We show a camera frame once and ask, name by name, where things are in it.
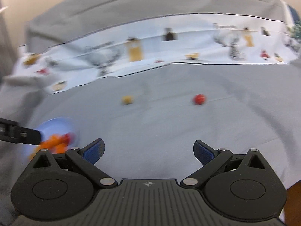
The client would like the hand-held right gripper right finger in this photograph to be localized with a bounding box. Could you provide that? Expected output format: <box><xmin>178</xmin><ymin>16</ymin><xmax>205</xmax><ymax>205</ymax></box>
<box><xmin>180</xmin><ymin>140</ymin><xmax>271</xmax><ymax>188</ymax></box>

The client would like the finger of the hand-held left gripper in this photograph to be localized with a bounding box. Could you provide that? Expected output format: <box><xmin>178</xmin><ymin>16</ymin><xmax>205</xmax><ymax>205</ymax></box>
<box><xmin>0</xmin><ymin>118</ymin><xmax>42</xmax><ymax>146</ymax></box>

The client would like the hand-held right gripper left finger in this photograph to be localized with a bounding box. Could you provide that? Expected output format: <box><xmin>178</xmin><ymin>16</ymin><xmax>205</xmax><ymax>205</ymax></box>
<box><xmin>29</xmin><ymin>138</ymin><xmax>118</xmax><ymax>189</ymax></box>

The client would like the orange mandarin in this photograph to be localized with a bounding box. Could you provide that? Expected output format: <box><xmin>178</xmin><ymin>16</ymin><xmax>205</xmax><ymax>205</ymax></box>
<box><xmin>48</xmin><ymin>144</ymin><xmax>68</xmax><ymax>154</ymax></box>

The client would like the light blue plate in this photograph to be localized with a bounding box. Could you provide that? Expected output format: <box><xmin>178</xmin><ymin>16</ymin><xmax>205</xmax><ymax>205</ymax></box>
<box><xmin>35</xmin><ymin>117</ymin><xmax>78</xmax><ymax>157</ymax></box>

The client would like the small red cherry tomato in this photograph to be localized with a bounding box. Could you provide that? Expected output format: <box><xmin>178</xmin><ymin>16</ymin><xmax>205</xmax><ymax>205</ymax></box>
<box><xmin>192</xmin><ymin>94</ymin><xmax>207</xmax><ymax>105</ymax></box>

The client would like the large orange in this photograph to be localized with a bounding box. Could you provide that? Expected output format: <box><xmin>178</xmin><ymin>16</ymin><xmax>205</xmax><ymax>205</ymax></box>
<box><xmin>40</xmin><ymin>134</ymin><xmax>64</xmax><ymax>149</ymax></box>

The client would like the grey blanket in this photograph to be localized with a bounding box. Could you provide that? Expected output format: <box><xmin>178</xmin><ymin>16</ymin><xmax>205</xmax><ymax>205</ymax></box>
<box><xmin>0</xmin><ymin>60</ymin><xmax>301</xmax><ymax>226</ymax></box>

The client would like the white printed blanket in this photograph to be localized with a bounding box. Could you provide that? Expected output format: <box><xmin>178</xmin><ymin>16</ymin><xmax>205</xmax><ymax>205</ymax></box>
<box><xmin>5</xmin><ymin>13</ymin><xmax>301</xmax><ymax>95</ymax></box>

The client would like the grey duvet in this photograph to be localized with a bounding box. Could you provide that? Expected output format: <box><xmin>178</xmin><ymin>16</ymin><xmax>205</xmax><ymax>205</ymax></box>
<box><xmin>25</xmin><ymin>0</ymin><xmax>290</xmax><ymax>48</ymax></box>

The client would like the dark patterned cloth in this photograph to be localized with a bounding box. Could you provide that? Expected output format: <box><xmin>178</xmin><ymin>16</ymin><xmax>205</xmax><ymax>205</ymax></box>
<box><xmin>287</xmin><ymin>5</ymin><xmax>301</xmax><ymax>39</ymax></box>

